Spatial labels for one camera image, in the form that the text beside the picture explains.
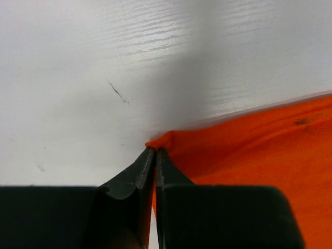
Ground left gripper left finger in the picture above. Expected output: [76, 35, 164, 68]
[1, 148, 155, 248]

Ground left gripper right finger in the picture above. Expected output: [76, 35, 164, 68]
[156, 149, 305, 248]

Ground orange t-shirt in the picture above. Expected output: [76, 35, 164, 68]
[147, 96, 331, 248]

